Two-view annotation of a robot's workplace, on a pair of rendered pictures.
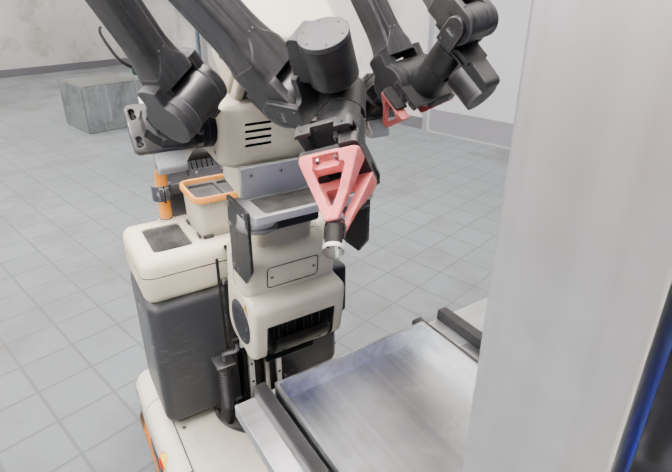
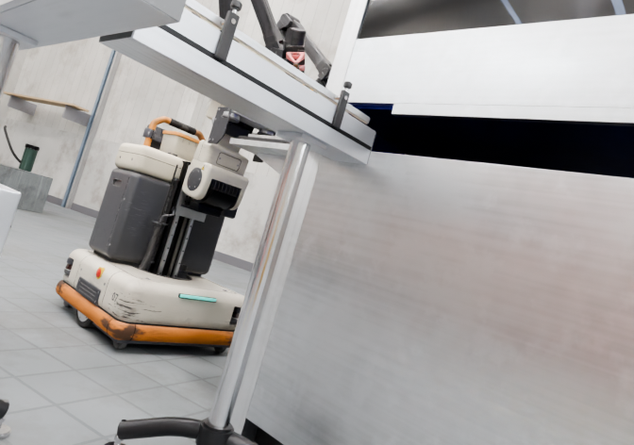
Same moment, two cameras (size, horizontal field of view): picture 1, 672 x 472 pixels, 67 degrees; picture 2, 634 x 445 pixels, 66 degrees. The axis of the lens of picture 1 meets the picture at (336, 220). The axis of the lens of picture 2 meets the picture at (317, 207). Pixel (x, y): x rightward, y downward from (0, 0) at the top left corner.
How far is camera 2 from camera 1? 148 cm
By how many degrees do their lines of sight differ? 33
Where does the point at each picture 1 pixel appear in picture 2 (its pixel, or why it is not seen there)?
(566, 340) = (356, 15)
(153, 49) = not seen: hidden behind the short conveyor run
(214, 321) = (160, 201)
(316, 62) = (295, 34)
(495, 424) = (344, 35)
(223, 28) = (269, 21)
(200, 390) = (134, 242)
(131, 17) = not seen: hidden behind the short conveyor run
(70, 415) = not seen: outside the picture
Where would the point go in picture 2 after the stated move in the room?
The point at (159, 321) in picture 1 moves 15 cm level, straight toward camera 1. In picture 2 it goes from (137, 182) to (148, 185)
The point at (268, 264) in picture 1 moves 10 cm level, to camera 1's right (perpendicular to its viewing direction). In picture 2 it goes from (221, 150) to (243, 156)
